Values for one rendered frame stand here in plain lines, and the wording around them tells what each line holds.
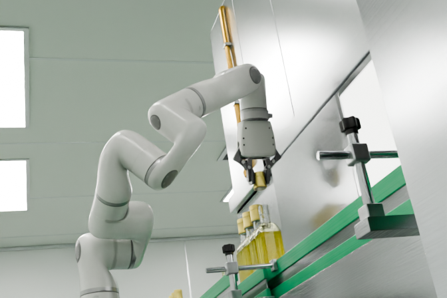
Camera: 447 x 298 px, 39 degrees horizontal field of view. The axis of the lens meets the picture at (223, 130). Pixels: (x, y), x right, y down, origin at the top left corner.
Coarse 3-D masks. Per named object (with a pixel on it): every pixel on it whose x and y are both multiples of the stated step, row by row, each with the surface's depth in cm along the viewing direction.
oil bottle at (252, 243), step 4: (252, 232) 168; (252, 236) 166; (252, 240) 166; (252, 244) 166; (252, 248) 166; (256, 248) 164; (252, 252) 166; (256, 252) 163; (252, 256) 166; (256, 256) 163; (252, 260) 166; (256, 260) 163; (252, 264) 166
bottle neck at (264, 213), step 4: (264, 204) 165; (260, 208) 164; (264, 208) 164; (268, 208) 165; (260, 212) 164; (264, 212) 164; (268, 212) 164; (260, 216) 164; (264, 216) 163; (268, 216) 163; (260, 220) 164; (264, 220) 163; (268, 220) 163
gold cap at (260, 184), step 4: (256, 172) 168; (260, 172) 168; (256, 176) 168; (260, 176) 167; (264, 176) 169; (256, 180) 167; (260, 180) 167; (264, 180) 168; (256, 184) 167; (260, 184) 166; (264, 184) 167; (256, 188) 169; (260, 188) 169; (264, 188) 169
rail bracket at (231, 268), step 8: (224, 248) 144; (232, 248) 144; (232, 256) 143; (224, 264) 144; (232, 264) 142; (256, 264) 144; (264, 264) 145; (272, 264) 145; (208, 272) 141; (216, 272) 141; (232, 272) 141; (232, 280) 141; (232, 288) 140; (232, 296) 139; (240, 296) 139
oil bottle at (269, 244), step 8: (264, 224) 161; (272, 224) 162; (256, 232) 163; (264, 232) 160; (272, 232) 160; (280, 232) 161; (256, 240) 163; (264, 240) 159; (272, 240) 159; (280, 240) 160; (264, 248) 158; (272, 248) 158; (280, 248) 159; (264, 256) 157; (272, 256) 157; (280, 256) 158
